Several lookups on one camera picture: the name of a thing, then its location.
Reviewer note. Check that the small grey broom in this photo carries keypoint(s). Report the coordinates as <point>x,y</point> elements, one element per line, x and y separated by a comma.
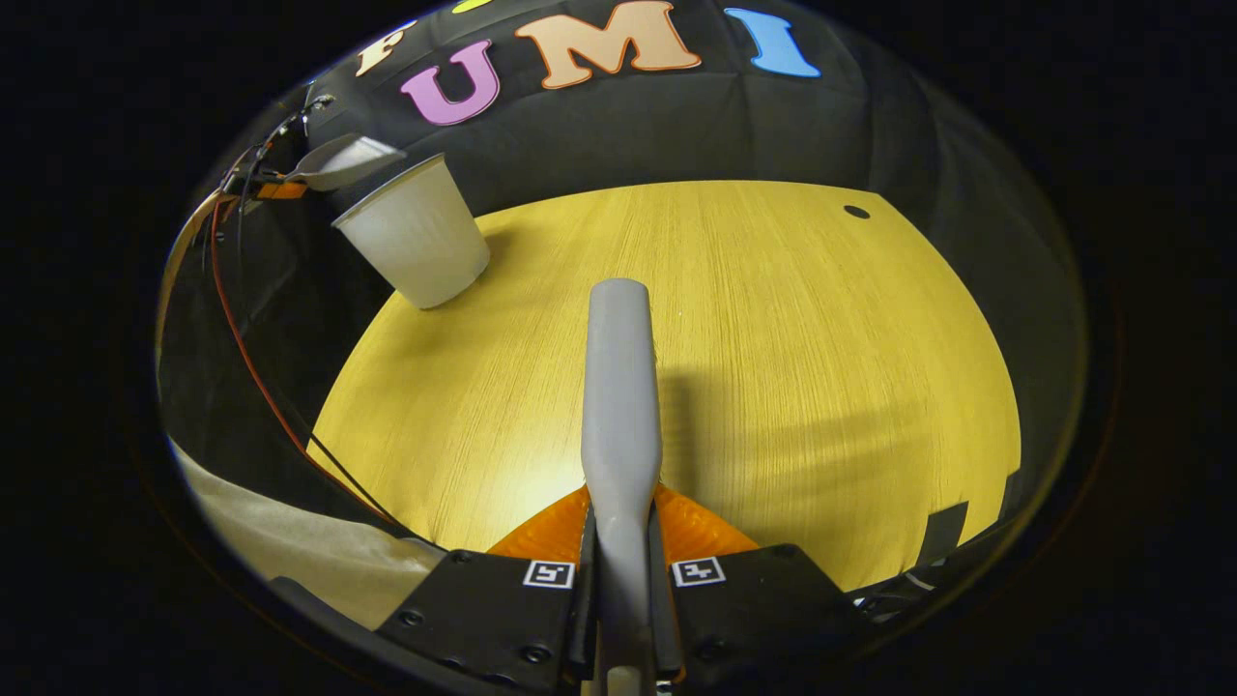
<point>618,387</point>

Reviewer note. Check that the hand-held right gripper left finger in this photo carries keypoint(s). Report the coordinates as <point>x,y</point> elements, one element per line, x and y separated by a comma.
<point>483,609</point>

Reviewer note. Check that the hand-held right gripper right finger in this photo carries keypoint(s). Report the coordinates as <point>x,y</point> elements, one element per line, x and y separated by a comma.
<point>754,609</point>

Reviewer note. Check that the grey dustpan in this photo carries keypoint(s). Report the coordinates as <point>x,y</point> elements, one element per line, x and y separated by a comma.
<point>353,159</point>

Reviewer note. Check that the white garbage bin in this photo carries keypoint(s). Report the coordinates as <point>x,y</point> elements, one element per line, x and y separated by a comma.
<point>416,242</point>

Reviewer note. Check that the wooden desktop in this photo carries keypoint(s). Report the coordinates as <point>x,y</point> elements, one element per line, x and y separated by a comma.
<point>821,338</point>

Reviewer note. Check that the black backdrop cloth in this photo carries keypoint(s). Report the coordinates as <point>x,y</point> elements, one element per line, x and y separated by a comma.
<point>628,135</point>

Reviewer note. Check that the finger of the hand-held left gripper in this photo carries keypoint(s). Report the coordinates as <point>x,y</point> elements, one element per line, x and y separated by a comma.
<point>280,190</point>

